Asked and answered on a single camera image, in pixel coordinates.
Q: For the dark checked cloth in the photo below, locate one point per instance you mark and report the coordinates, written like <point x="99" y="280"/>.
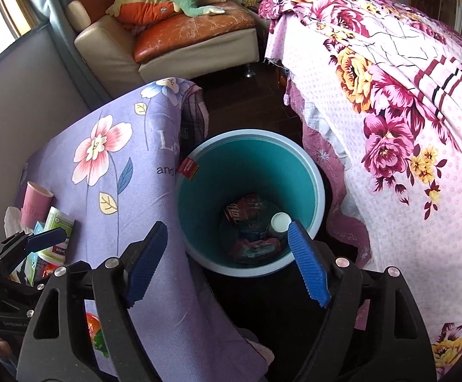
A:
<point x="193" y="115"/>

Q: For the pink paper cup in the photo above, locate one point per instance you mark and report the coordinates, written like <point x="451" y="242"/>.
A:
<point x="36" y="203"/>

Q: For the crumpled red teal wrapper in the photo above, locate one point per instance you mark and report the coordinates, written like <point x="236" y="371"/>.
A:
<point x="251" y="248"/>

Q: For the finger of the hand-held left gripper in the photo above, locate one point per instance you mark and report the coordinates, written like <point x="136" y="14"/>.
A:
<point x="46" y="238"/>

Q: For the pink floral bedsheet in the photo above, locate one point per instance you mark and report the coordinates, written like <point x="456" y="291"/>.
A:
<point x="394" y="147"/>

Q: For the blue white carton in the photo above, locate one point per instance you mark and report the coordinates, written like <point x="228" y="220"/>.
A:
<point x="32" y="268"/>

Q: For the orange green snack packet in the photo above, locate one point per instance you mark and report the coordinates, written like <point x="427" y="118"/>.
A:
<point x="93" y="326"/>

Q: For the white capped bottle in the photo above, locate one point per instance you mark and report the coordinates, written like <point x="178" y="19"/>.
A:
<point x="280" y="223"/>

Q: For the green white paper cup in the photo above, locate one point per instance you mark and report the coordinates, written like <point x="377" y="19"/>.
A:
<point x="58" y="223"/>

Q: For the red snack wrapper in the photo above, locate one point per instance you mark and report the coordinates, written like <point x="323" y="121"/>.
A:
<point x="247" y="209"/>

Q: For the white tissue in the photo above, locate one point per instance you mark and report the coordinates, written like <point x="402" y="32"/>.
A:
<point x="12" y="219"/>

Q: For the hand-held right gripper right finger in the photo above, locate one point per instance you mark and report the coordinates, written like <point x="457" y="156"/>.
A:
<point x="308" y="262"/>

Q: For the purple floral cloth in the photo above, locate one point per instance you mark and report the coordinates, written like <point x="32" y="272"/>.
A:
<point x="135" y="191"/>

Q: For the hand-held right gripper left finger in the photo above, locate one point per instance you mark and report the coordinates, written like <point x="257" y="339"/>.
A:
<point x="145" y="262"/>

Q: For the orange cream printed pillow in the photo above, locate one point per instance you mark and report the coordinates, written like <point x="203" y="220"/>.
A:
<point x="143" y="6"/>

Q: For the beige leather sofa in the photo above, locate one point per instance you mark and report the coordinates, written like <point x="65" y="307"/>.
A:
<point x="107" y="43"/>

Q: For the orange leather seat cushion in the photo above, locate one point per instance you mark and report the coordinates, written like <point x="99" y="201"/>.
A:
<point x="191" y="32"/>

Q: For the teal plastic waste bin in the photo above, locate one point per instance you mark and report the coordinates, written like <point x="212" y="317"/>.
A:
<point x="255" y="159"/>

